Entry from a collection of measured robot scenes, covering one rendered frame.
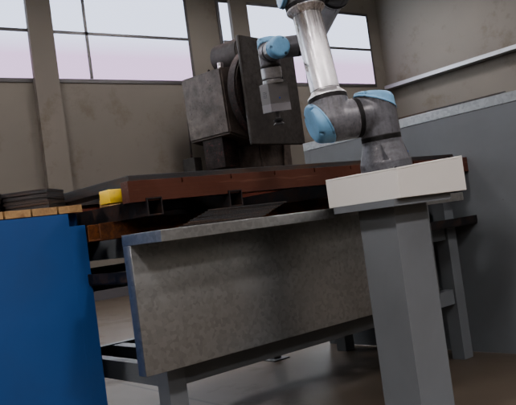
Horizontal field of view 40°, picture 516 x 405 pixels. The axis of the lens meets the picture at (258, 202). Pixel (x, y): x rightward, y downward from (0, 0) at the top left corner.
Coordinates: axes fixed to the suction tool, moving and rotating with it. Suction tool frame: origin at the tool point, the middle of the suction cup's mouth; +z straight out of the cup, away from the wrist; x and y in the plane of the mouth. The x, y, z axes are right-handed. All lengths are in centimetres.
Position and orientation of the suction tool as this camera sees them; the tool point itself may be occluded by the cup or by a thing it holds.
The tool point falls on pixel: (279, 124)
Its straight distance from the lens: 262.9
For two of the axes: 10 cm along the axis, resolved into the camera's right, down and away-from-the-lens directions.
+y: -8.6, 1.7, -4.8
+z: 1.5, 9.9, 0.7
